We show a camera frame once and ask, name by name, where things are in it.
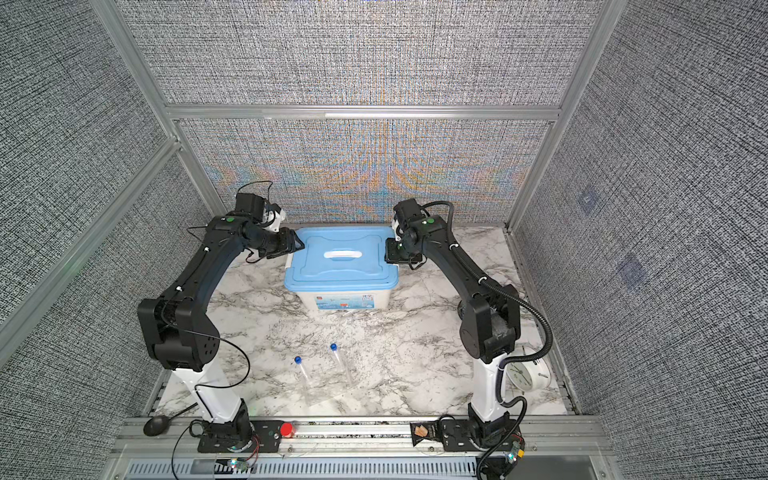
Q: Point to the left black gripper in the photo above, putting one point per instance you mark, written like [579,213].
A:
[289,244]

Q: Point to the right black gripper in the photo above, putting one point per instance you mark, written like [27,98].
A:
[391,256]

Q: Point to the blue plastic bin lid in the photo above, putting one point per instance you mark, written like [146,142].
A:
[341,259]

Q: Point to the white plastic storage bin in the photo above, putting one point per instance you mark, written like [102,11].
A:
[328,301]

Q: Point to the blue capped test tube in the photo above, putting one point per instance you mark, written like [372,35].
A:
[303,374]
[340,361]

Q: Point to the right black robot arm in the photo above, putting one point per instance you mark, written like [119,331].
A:
[489,313]

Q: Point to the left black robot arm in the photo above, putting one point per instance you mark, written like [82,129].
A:
[179,334]

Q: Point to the black round microphone puck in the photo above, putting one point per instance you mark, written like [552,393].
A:
[156,425]

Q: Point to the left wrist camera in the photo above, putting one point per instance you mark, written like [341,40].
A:
[273,217]

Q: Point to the brown tag on rail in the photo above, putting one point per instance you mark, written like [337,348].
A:
[424,431]

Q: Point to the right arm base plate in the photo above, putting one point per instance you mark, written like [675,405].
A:
[456,435]

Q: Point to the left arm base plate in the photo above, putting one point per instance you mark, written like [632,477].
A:
[231,437]

